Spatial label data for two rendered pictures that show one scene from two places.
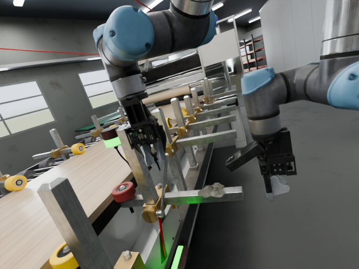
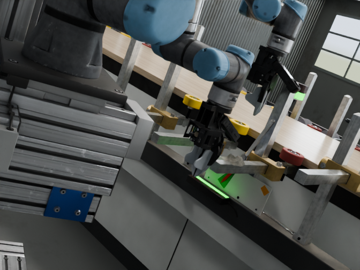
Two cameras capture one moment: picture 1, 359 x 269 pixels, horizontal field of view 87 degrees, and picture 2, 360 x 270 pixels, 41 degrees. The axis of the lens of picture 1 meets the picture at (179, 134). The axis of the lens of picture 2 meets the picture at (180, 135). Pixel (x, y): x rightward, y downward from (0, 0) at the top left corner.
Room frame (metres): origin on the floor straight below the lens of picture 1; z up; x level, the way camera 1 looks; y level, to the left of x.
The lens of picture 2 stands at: (0.80, -1.43, 1.22)
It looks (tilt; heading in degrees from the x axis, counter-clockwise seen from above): 14 degrees down; 109
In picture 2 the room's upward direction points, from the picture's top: 21 degrees clockwise
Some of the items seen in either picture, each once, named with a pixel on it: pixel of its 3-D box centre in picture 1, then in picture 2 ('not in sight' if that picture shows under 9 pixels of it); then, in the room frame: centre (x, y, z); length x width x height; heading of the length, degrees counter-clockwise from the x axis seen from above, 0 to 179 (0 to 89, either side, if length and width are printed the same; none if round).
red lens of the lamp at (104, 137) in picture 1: (111, 132); (298, 87); (0.56, 0.19, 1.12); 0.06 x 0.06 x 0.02
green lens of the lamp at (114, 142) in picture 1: (114, 140); (295, 94); (0.56, 0.19, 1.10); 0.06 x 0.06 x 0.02
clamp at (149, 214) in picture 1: (156, 202); (263, 165); (0.56, 0.14, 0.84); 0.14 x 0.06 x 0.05; 159
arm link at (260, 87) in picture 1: (260, 93); (233, 68); (0.45, -0.22, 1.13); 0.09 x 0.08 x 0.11; 81
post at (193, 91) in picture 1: (200, 117); not in sight; (1.48, -0.20, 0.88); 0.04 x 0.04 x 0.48; 69
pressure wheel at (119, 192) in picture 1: (127, 199); (287, 165); (0.63, 0.26, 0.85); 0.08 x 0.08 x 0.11
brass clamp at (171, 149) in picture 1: (170, 146); (342, 173); (0.80, 0.05, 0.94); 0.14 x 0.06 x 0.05; 159
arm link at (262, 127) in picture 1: (264, 123); (223, 97); (0.45, -0.22, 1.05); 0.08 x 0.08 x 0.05
